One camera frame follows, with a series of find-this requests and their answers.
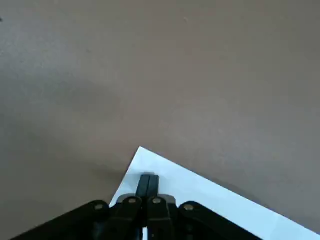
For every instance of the white A4 paper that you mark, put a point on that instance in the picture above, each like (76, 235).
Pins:
(200, 190)

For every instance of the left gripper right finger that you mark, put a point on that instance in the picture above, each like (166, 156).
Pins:
(160, 217)

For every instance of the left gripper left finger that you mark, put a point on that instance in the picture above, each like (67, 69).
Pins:
(125, 215)

